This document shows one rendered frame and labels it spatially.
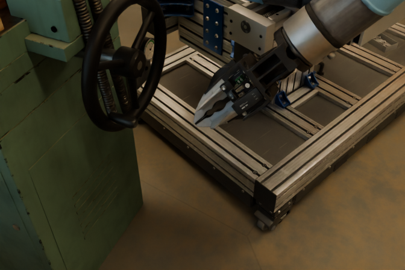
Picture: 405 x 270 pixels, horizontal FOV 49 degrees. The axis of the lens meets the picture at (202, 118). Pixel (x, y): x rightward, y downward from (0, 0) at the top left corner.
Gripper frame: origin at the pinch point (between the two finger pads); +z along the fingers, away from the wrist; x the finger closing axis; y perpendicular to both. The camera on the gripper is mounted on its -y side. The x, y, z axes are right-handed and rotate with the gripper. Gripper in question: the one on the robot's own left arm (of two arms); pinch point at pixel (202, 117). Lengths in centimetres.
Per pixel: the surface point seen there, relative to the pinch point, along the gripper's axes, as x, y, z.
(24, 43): -32.1, -3.9, 21.9
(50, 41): -28.7, -4.4, 17.1
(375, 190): 68, -96, 13
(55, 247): 4, -13, 65
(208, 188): 27, -76, 57
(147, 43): -22, -41, 20
